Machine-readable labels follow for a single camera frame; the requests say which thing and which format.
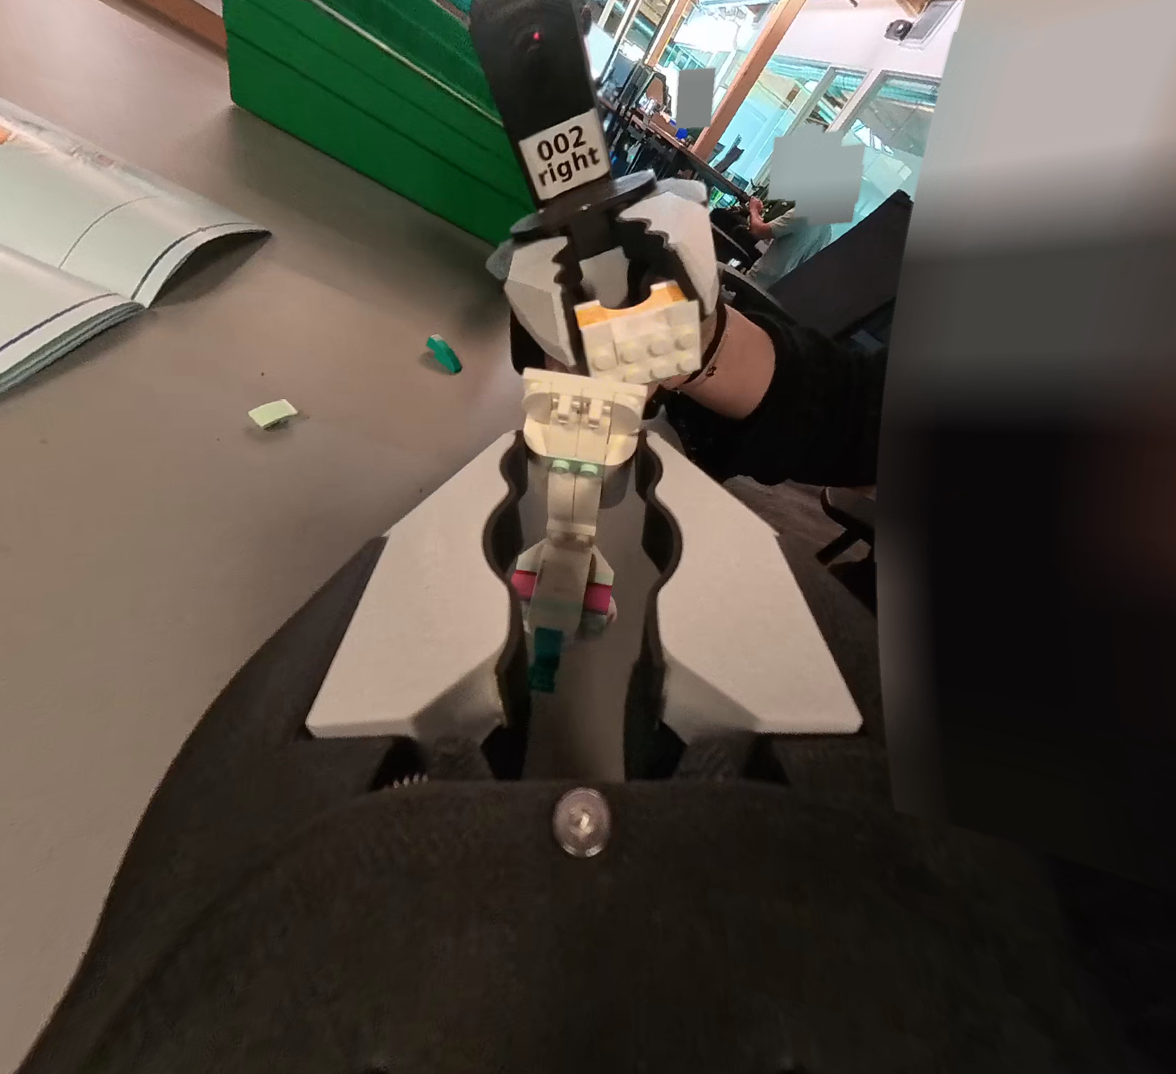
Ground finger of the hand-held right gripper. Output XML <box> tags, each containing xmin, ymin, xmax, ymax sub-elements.
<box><xmin>617</xmin><ymin>178</ymin><xmax>722</xmax><ymax>341</ymax></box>
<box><xmin>485</xmin><ymin>234</ymin><xmax>590</xmax><ymax>373</ymax></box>

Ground white orange lego arch piece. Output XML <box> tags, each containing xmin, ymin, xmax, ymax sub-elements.
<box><xmin>577</xmin><ymin>283</ymin><xmax>705</xmax><ymax>387</ymax></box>

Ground wooden post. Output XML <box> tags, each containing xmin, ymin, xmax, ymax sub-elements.
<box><xmin>693</xmin><ymin>0</ymin><xmax>832</xmax><ymax>161</ymax></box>

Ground green plastic bin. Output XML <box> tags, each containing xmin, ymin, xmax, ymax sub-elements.
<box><xmin>213</xmin><ymin>0</ymin><xmax>536</xmax><ymax>247</ymax></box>

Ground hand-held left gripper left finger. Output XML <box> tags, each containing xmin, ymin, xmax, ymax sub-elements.
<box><xmin>304</xmin><ymin>436</ymin><xmax>536</xmax><ymax>779</ymax></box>

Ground white lego unicorn model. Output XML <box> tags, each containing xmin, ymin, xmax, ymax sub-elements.
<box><xmin>518</xmin><ymin>367</ymin><xmax>651</xmax><ymax>695</ymax></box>

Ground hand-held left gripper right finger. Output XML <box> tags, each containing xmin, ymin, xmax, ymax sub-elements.
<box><xmin>627</xmin><ymin>434</ymin><xmax>867</xmax><ymax>779</ymax></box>

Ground black office chair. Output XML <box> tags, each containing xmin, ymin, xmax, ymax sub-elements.
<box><xmin>767</xmin><ymin>190</ymin><xmax>916</xmax><ymax>341</ymax></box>

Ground open instruction booklet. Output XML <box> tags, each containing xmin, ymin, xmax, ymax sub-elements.
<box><xmin>0</xmin><ymin>95</ymin><xmax>271</xmax><ymax>395</ymax></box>

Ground person's right forearm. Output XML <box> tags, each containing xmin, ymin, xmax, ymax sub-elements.
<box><xmin>657</xmin><ymin>294</ymin><xmax>883</xmax><ymax>488</ymax></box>

